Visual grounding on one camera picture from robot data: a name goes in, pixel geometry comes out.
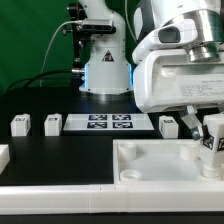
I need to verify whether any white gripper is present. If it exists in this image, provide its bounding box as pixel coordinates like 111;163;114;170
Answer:
133;49;224;141

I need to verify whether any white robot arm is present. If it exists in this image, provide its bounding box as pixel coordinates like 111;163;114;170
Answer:
79;0;224;139

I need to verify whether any white front fence wall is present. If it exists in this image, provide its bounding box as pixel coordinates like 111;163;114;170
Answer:
0;182;224;215

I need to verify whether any white fence wall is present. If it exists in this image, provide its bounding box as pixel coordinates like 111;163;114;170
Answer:
0;145;10;174
0;182;224;215

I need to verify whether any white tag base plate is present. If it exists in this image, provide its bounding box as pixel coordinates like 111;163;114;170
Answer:
64;113;154;131

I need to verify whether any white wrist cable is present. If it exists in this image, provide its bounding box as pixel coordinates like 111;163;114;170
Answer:
124;0;138;44

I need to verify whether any grey camera on stand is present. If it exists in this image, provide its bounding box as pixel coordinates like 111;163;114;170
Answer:
78;19;116;34

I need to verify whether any white camera cable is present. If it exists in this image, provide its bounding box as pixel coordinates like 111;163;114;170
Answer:
39;19;84;88

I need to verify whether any black camera stand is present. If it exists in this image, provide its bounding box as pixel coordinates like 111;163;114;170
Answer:
63;3;86;89

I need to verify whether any black cable bundle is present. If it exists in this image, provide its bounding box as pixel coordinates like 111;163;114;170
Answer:
5;68;86;94

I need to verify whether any white left fence wall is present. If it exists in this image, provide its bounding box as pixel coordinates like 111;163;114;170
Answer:
0;145;10;174

